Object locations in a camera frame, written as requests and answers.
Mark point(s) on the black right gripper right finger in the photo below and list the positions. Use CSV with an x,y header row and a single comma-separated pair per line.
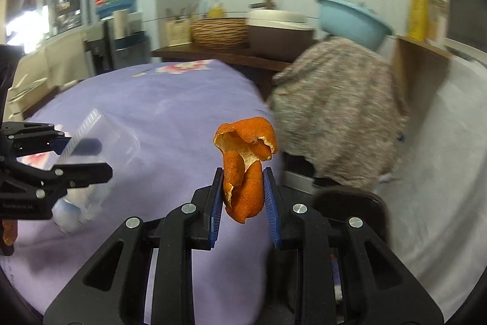
x,y
377,288

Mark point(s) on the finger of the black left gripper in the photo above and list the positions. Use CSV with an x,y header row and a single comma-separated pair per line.
x,y
76,172
19,139

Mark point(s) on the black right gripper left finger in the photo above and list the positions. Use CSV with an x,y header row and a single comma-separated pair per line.
x,y
142,274

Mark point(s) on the clear plastic cup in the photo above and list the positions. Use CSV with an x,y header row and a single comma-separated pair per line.
x,y
98,139

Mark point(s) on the orange peel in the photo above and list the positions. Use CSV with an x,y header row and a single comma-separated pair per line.
x,y
245,145

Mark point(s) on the water dispenser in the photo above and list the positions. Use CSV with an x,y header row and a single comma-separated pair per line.
x,y
108,48

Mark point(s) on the white cloth cover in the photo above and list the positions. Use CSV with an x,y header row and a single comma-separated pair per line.
x,y
436,195

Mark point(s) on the purple floral tablecloth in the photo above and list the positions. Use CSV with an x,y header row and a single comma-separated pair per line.
x,y
174,116

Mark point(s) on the paper towel roll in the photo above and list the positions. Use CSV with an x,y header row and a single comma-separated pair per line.
x,y
121,24

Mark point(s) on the floral cloth cover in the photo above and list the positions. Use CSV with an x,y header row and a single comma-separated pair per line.
x,y
339,107

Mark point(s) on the beige chopstick holder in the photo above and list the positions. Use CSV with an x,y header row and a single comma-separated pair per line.
x,y
178,32

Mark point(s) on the woven basin sink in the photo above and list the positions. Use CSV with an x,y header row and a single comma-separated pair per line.
x,y
220,33

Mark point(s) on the dark wooden counter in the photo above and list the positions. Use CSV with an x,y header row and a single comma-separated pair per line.
x,y
241,57

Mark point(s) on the yellow soap bottle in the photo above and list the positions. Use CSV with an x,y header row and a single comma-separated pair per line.
x,y
216,10

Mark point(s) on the yellow box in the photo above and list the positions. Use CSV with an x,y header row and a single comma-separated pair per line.
x,y
418,20

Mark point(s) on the light blue plastic basin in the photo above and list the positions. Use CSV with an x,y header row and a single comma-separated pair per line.
x,y
351,21

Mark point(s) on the brass faucet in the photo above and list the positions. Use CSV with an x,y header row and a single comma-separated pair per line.
x,y
264,4

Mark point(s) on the white microwave oven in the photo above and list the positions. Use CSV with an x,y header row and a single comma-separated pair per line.
x,y
466,29

